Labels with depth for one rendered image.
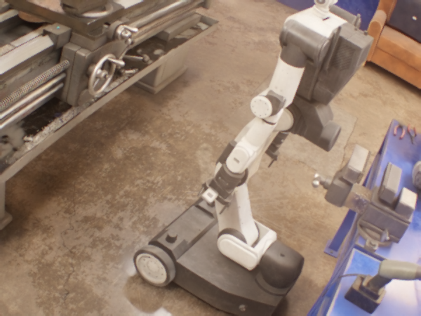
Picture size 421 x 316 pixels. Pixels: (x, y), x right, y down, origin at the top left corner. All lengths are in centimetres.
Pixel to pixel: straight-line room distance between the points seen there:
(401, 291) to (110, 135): 218
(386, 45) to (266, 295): 354
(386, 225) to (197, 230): 109
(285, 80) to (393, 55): 379
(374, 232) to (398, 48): 380
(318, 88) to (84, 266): 132
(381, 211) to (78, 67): 146
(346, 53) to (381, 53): 369
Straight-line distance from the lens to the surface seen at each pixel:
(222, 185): 218
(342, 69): 200
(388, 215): 190
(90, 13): 260
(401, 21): 583
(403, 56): 562
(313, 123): 215
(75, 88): 264
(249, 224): 257
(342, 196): 191
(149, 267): 262
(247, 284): 258
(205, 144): 360
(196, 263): 258
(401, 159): 252
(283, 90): 192
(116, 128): 352
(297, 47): 186
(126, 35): 262
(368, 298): 167
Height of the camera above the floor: 199
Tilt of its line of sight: 35 degrees down
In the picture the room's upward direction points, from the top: 19 degrees clockwise
